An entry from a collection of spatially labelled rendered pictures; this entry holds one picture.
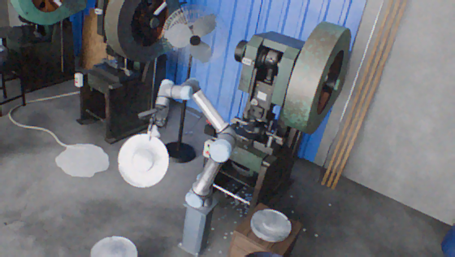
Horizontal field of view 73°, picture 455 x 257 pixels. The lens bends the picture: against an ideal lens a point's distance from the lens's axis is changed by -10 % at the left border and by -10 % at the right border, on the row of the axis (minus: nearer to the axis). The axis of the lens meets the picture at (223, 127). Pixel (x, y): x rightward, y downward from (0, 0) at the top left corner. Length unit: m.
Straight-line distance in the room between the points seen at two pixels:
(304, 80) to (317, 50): 0.21
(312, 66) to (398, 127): 1.81
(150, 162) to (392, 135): 2.66
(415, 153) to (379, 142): 0.38
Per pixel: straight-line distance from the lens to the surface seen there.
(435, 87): 3.65
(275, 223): 2.51
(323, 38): 2.26
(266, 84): 2.64
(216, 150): 1.91
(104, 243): 2.34
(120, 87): 3.63
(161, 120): 1.89
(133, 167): 1.91
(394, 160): 3.91
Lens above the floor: 2.04
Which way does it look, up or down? 28 degrees down
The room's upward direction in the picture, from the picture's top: 11 degrees clockwise
